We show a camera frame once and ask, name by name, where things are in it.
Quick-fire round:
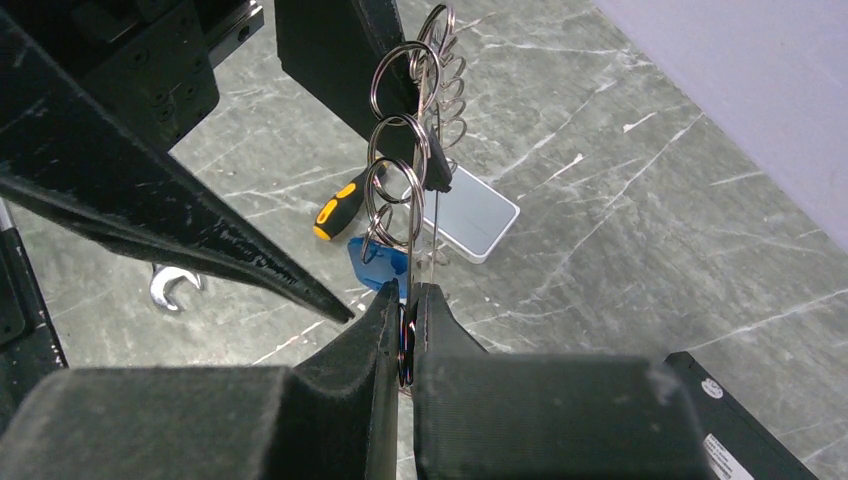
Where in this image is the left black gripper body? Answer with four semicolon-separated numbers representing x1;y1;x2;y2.
1;0;264;150

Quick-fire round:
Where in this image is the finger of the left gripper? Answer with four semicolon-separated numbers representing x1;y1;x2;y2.
274;0;453;193
1;13;353;324

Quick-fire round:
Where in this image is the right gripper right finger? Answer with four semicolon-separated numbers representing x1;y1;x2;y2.
411;283;712;479

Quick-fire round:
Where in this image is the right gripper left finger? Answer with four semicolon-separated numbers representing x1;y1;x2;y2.
1;281;399;479

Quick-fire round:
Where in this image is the blue key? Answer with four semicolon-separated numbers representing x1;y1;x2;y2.
347;237;409;298

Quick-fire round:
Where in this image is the silver open-end wrench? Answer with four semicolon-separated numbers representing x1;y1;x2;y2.
148;263;205;313

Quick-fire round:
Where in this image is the yellow black screwdriver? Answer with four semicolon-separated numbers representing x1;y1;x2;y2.
312;169;367;241

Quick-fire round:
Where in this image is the small grey white box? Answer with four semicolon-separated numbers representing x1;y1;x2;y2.
413;166;521;265

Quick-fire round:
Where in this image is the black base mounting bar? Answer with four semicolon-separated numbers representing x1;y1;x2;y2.
1;201;69;430

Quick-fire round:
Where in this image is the black flat plate right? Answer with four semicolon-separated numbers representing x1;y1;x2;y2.
664;351;815;480

